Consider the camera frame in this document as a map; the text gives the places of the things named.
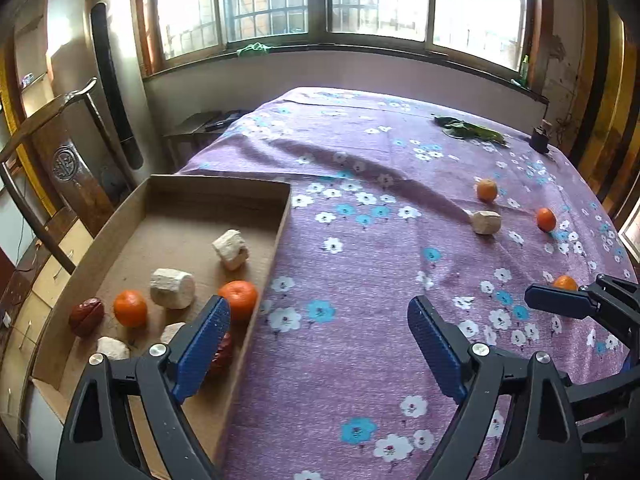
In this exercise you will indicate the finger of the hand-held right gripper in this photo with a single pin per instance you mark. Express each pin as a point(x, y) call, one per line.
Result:
point(555, 300)

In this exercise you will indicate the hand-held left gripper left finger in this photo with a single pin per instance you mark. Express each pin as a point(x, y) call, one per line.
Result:
point(200, 350)

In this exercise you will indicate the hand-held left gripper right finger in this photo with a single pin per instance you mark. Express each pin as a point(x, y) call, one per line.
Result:
point(435, 345)

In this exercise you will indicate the small orange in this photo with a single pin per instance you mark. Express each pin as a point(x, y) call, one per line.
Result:
point(546, 219)
point(486, 189)
point(565, 281)

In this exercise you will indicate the large red date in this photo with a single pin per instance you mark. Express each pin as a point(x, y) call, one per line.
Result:
point(221, 357)

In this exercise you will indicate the large orange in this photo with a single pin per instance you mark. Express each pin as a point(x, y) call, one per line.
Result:
point(130, 308)
point(239, 299)

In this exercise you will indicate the large peeled sugarcane chunk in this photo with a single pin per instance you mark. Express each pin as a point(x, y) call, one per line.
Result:
point(172, 287)

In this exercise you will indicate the brown cardboard box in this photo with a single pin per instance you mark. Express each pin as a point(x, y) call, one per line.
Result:
point(190, 220)

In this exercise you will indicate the purple floral tablecloth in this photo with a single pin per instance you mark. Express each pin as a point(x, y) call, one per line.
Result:
point(350, 260)

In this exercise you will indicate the small dark jar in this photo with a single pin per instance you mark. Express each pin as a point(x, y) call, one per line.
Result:
point(539, 137)

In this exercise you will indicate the green leafy vegetable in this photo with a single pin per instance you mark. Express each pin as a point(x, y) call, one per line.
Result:
point(470, 130)

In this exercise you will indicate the wooden chair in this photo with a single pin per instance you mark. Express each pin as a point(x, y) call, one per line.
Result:
point(65, 170)

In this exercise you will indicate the low dark side table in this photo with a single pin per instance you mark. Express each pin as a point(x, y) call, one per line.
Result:
point(205, 125)

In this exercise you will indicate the green bottle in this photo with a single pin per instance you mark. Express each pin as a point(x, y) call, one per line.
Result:
point(524, 67)

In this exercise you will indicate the silver refrigerator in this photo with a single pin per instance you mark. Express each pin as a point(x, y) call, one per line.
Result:
point(110, 85)

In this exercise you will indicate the green cloth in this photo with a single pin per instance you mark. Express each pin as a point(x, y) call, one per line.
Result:
point(255, 49)

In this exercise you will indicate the wooden framed window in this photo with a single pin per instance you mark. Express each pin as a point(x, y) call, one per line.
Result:
point(330, 5)

